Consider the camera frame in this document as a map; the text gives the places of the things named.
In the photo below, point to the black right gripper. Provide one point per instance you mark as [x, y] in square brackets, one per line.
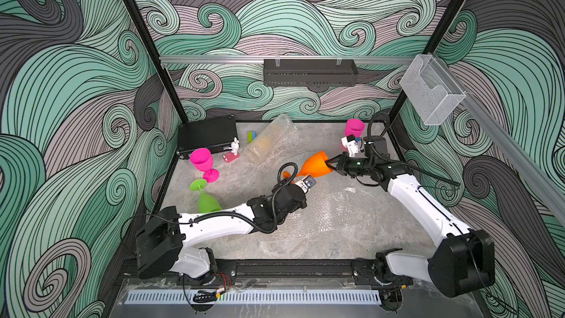
[342, 159]

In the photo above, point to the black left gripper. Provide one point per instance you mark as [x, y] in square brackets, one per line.
[280, 186]

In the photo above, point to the bubble orange glass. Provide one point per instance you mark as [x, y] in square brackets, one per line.
[315, 166]

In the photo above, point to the pink wine glass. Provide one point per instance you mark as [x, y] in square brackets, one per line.
[354, 127]
[202, 160]

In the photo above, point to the bubble yellow glass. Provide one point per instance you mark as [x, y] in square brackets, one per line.
[271, 139]

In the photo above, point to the bubble green glass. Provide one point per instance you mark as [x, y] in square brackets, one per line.
[206, 203]

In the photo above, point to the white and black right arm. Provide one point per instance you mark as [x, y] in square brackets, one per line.
[464, 258]

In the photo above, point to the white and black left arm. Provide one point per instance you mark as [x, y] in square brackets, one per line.
[169, 241]

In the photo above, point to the white bunny phone stand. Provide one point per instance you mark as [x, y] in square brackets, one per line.
[233, 151]

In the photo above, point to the black ribbed case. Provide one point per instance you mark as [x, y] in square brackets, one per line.
[215, 134]

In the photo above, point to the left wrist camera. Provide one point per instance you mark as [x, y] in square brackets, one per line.
[306, 183]

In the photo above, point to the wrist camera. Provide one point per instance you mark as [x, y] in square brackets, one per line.
[367, 145]
[306, 183]

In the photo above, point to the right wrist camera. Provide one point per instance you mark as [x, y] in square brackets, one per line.
[367, 145]

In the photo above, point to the clear acrylic wall bin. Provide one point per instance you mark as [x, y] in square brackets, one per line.
[432, 89]

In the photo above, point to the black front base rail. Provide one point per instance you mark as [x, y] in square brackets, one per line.
[362, 272]

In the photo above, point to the white slotted cable duct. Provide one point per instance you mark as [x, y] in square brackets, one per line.
[258, 296]

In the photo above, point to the black wall tray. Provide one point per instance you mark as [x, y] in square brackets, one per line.
[309, 73]

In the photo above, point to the aluminium right rail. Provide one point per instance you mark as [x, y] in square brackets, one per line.
[513, 109]

